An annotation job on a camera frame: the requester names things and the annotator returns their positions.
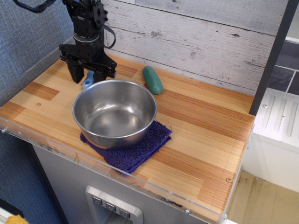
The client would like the stainless steel bowl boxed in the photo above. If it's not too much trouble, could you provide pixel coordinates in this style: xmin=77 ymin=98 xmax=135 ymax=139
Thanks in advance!
xmin=72 ymin=80 xmax=157 ymax=150

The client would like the silver dispenser panel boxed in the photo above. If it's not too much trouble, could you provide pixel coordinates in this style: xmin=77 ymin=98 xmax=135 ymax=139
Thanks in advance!
xmin=85 ymin=185 xmax=143 ymax=224

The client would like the clear acrylic edge guard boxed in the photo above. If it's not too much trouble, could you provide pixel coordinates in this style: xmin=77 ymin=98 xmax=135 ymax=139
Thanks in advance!
xmin=0 ymin=118 xmax=255 ymax=224

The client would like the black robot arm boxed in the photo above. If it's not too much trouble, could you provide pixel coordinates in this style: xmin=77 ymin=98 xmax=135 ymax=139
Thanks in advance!
xmin=59 ymin=0 xmax=117 ymax=83

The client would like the green oblong toy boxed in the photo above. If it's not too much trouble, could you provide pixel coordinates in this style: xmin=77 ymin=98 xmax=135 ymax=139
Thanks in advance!
xmin=142 ymin=66 xmax=163 ymax=95

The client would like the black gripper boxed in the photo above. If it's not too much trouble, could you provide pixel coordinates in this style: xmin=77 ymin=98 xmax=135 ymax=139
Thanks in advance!
xmin=59 ymin=40 xmax=117 ymax=84

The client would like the dark grey right post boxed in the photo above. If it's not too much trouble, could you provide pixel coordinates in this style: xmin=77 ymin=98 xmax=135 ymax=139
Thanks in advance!
xmin=249 ymin=0 xmax=299 ymax=116

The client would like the yellow and black object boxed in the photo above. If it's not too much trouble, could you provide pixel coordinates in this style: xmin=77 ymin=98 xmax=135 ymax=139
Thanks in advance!
xmin=0 ymin=208 xmax=29 ymax=224

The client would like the white ridged appliance top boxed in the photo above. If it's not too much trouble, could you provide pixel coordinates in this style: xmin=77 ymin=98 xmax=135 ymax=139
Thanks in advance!
xmin=253 ymin=88 xmax=299 ymax=153

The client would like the black braided cable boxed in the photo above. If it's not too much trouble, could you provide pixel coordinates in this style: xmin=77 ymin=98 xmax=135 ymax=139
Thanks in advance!
xmin=13 ymin=0 xmax=57 ymax=14

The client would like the blue and grey spoon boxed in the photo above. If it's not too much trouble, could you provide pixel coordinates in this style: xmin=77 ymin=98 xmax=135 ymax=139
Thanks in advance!
xmin=82 ymin=71 xmax=94 ymax=89

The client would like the purple folded cloth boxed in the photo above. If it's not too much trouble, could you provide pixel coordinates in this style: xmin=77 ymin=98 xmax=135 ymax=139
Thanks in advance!
xmin=80 ymin=121 xmax=172 ymax=177

